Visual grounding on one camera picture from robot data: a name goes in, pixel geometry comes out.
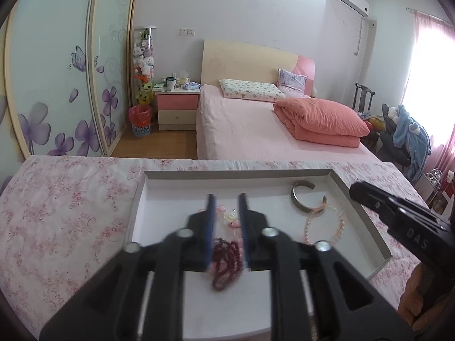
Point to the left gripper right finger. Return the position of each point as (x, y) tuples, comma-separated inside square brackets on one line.
[(315, 288)]

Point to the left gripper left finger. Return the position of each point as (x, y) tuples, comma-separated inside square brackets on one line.
[(138, 294)]

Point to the silver cuff bangle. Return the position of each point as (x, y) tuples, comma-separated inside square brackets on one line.
[(305, 197)]

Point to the person right hand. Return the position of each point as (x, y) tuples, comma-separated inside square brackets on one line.
[(412, 303)]

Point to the floral pink table cloth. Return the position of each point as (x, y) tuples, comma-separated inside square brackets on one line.
[(63, 217)]

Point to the blue plush robe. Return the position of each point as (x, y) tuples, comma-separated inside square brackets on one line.
[(410, 134)]

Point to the grey shallow cardboard tray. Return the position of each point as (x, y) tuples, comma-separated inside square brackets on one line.
[(164, 200)]

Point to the pink window curtain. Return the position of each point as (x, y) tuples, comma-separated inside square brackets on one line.
[(429, 91)]

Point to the dark wooden chair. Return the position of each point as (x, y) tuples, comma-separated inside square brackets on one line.
[(363, 98)]

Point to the folded salmon duvet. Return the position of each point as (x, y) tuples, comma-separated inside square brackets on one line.
[(321, 121)]

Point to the red lined waste basket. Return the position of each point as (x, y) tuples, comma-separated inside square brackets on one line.
[(140, 119)]

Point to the lilac patterned pillow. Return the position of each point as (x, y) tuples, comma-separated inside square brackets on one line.
[(292, 81)]

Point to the pink beige nightstand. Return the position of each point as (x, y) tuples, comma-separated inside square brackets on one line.
[(177, 109)]

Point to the pink bed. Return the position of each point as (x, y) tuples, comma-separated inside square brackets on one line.
[(236, 129)]

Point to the white mug on nightstand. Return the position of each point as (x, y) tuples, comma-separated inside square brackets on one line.
[(171, 84)]

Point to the floral white pillow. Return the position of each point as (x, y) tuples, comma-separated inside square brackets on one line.
[(248, 90)]

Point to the plush toy display tube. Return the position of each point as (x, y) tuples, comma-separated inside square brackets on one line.
[(142, 64)]

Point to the beige pink headboard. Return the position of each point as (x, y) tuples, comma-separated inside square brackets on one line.
[(248, 62)]

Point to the sliding glass floral wardrobe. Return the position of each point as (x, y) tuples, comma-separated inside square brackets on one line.
[(63, 78)]

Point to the wall switch plate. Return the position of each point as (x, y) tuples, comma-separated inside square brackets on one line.
[(187, 32)]

